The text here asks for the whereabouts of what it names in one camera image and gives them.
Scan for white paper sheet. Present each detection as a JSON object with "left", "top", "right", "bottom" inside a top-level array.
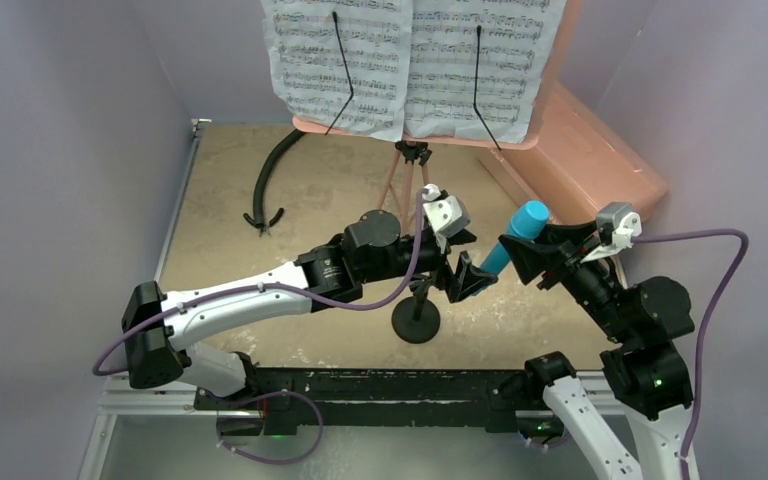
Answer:
[{"left": 261, "top": 0, "right": 414, "bottom": 142}]

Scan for black handled wire cutters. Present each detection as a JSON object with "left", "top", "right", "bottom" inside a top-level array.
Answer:
[{"left": 243, "top": 207, "right": 285, "bottom": 237}]

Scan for aluminium frame rail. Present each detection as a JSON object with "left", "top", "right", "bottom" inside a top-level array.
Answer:
[{"left": 77, "top": 291, "right": 701, "bottom": 480}]

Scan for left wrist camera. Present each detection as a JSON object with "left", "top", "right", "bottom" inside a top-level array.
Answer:
[{"left": 422, "top": 184, "right": 471, "bottom": 239}]

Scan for pink perforated music stand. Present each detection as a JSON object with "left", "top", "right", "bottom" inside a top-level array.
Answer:
[{"left": 292, "top": 1, "right": 581, "bottom": 210}]

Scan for printed sheet music page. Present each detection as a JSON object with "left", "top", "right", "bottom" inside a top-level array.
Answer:
[{"left": 405, "top": 0, "right": 567, "bottom": 144}]

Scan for blue toy microphone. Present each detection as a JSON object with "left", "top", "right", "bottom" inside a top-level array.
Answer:
[{"left": 479, "top": 201, "right": 551, "bottom": 277}]

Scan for black foam tube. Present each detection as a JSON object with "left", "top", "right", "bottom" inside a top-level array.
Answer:
[{"left": 250, "top": 129, "right": 306, "bottom": 220}]

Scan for pink plastic storage box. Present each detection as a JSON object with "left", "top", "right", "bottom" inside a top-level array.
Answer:
[{"left": 476, "top": 79, "right": 670, "bottom": 227}]

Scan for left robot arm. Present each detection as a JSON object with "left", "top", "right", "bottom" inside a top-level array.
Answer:
[{"left": 122, "top": 210, "right": 497, "bottom": 409}]

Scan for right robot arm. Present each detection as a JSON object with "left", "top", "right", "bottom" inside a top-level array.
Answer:
[{"left": 499, "top": 223, "right": 699, "bottom": 479}]

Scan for black round microphone stand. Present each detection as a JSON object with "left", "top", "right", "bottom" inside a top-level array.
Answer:
[{"left": 391, "top": 278, "right": 441, "bottom": 344}]

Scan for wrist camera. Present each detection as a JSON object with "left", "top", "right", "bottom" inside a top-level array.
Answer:
[
  {"left": 595, "top": 202, "right": 642, "bottom": 255},
  {"left": 422, "top": 184, "right": 471, "bottom": 239}
]

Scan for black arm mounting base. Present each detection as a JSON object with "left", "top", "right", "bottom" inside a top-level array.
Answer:
[{"left": 194, "top": 367, "right": 565, "bottom": 442}]

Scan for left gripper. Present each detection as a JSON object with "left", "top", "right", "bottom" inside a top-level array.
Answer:
[{"left": 360, "top": 227, "right": 497, "bottom": 300}]

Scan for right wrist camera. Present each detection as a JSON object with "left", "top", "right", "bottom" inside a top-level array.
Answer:
[{"left": 595, "top": 202, "right": 642, "bottom": 255}]

